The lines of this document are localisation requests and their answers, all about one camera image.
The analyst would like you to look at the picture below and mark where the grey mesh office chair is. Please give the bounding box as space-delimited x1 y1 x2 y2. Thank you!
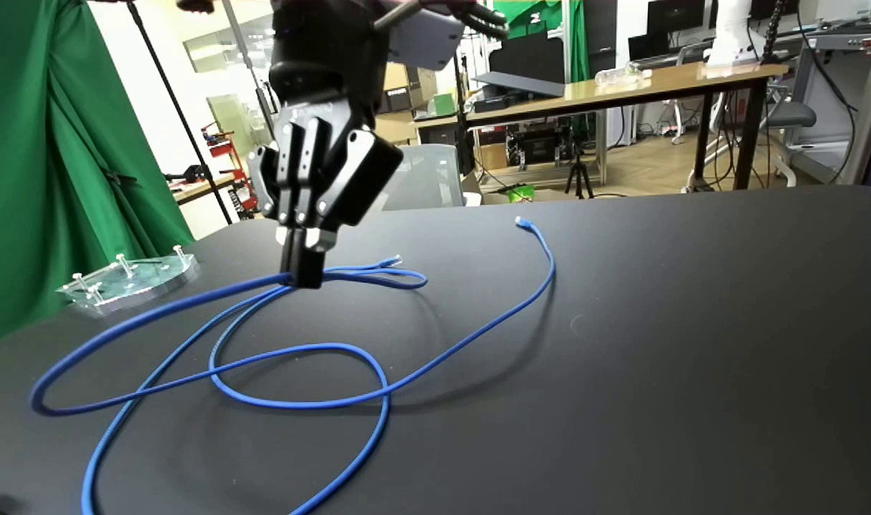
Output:
380 143 466 212

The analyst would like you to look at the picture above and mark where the open black laptop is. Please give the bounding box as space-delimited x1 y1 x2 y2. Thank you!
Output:
473 31 567 99

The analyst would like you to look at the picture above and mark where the grey desk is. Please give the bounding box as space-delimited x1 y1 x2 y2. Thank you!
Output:
792 27 871 188

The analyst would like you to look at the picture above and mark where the black tripod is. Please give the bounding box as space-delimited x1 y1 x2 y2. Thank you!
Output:
564 139 596 200

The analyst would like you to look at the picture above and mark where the black stand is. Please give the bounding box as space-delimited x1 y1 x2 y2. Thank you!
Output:
123 0 234 227

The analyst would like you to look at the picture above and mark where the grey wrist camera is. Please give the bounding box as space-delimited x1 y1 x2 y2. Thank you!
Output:
387 10 466 71

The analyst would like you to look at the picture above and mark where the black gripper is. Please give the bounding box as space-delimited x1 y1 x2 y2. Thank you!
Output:
247 0 405 290

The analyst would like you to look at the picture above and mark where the clear plastic bottle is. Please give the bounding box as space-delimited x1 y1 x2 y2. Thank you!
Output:
594 62 652 89

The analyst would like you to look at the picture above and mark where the black gooseneck mount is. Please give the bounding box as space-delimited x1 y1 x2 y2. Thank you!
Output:
762 0 788 62

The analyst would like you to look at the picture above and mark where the green backdrop cloth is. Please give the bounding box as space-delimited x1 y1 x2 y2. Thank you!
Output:
493 0 591 45

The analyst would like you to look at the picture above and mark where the green curtain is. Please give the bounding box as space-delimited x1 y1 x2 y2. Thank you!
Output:
0 0 195 351

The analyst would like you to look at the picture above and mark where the clear acrylic plate with bolts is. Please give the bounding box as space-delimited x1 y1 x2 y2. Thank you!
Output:
55 245 200 317

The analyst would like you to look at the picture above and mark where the black monitor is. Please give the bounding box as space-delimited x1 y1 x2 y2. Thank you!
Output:
646 0 707 35

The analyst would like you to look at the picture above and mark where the stack of cardboard boxes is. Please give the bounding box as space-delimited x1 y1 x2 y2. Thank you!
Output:
380 63 438 114

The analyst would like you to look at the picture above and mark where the red tool cart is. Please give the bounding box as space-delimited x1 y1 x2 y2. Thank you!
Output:
200 122 259 220

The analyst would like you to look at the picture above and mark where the blue cable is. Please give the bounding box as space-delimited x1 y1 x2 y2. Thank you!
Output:
30 217 556 515

